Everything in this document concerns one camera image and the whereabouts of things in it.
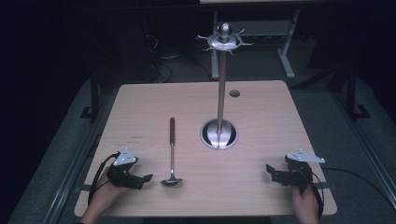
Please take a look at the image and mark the white desk frame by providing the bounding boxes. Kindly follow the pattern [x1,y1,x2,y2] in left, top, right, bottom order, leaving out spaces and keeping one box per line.
[210,8,303,80]

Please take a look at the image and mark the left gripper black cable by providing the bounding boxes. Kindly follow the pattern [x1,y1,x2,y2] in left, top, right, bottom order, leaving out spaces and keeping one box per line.
[87,151,121,205]

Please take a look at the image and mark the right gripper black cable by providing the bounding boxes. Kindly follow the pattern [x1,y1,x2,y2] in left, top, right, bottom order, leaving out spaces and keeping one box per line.
[307,167,396,217]

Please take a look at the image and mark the wooden-handled metal ladle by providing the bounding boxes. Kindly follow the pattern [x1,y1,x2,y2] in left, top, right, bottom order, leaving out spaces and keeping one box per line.
[160,117,183,188]

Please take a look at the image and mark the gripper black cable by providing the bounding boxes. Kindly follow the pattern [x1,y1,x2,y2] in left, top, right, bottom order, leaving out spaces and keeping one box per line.
[307,167,396,217]
[87,151,121,205]

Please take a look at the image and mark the metal utensil rack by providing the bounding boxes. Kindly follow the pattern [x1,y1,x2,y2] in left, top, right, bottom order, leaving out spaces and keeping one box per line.
[196,21,254,151]

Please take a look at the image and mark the black floor cables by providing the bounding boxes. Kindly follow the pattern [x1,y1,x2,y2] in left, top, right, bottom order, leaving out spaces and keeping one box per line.
[141,18,213,84]

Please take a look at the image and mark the black metal stand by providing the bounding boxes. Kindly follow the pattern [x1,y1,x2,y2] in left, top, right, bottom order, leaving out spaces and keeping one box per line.
[330,63,372,121]
[79,77,101,121]

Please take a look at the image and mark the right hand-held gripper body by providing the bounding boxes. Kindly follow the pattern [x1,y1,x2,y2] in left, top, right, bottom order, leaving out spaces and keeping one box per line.
[283,148,326,195]

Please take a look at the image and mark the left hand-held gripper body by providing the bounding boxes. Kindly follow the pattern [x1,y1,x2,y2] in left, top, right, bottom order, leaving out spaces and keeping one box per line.
[106,147,145,190]

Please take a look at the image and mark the aluminium rail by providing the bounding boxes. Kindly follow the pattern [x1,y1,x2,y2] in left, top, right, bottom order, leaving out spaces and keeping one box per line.
[42,133,104,224]
[337,99,396,202]

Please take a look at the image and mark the person's right hand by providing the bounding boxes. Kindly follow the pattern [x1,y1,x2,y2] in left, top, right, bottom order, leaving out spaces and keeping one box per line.
[290,182,320,224]

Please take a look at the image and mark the person's left hand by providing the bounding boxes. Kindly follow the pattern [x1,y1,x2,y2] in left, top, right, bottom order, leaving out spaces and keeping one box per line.
[92,167,132,216]

